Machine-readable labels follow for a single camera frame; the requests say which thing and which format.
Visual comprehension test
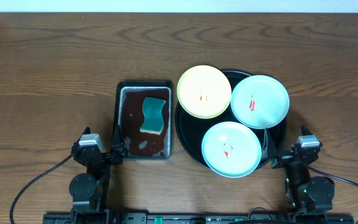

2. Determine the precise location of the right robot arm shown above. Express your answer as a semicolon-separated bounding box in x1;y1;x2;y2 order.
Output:
263;125;335;223

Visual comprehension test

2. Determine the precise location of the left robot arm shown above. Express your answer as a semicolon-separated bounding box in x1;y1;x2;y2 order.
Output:
69;124;128;223

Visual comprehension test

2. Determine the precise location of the yellow plate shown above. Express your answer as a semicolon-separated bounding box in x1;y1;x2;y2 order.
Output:
177;65;232;119

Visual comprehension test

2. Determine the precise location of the rectangular metal soapy tray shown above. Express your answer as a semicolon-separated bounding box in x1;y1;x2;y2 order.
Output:
111;80;172;160

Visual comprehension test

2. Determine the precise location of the pale green plate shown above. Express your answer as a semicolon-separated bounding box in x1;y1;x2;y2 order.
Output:
231;75;290;129
201;121;262;179

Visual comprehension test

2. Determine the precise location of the round black tray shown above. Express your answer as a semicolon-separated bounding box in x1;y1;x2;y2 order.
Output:
175;70;287;169

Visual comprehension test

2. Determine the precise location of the green yellow sponge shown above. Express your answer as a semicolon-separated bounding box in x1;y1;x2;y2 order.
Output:
140;96;166;135

